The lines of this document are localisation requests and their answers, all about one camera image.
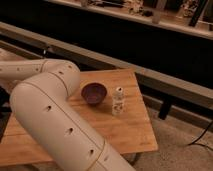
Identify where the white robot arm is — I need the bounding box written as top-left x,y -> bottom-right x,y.
0,59 -> 135,171

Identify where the purple bowl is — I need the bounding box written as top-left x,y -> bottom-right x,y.
81,83 -> 107,105

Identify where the wooden table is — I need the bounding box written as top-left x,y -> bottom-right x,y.
0,69 -> 158,167

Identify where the white plastic bottle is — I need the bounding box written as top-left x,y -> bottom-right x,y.
112,87 -> 124,116

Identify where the long wooden bench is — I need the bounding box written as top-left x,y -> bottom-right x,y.
0,22 -> 213,110

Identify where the black cable on right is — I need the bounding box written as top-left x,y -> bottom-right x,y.
187,120 -> 213,148

